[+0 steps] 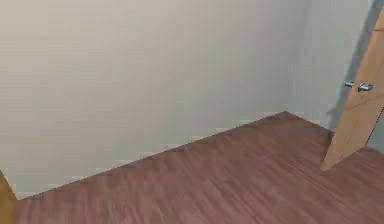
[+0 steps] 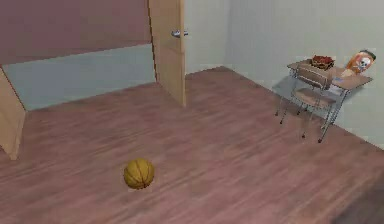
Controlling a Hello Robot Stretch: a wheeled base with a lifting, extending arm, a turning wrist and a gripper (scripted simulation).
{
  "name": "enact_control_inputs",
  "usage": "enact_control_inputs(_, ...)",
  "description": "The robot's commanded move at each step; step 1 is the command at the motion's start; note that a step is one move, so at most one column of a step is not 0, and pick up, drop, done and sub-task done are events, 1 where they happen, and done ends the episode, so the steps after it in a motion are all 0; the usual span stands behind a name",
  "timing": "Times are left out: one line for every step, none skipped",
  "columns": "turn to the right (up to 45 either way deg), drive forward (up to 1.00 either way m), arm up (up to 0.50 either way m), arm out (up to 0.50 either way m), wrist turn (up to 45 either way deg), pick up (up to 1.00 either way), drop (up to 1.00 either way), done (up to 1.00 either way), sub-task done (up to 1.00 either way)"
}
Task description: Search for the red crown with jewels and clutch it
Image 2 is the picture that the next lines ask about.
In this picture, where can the red crown with jewels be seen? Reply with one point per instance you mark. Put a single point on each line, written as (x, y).
(322, 61)

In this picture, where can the light wooden room door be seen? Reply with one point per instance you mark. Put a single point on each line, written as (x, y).
(168, 60)

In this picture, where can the orange basketball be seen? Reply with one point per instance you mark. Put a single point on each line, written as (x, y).
(139, 173)

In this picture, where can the brown metal-legged chair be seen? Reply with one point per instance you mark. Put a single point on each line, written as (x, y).
(313, 95)

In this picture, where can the small blue flat object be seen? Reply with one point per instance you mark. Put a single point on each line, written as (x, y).
(337, 80)

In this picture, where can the brown metal-legged desk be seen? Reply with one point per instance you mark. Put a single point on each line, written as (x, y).
(350, 81)

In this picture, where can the orange skull-print bottle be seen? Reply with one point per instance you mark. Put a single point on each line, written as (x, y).
(359, 63)

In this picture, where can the light wooden cupboard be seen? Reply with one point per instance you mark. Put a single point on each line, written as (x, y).
(11, 116)

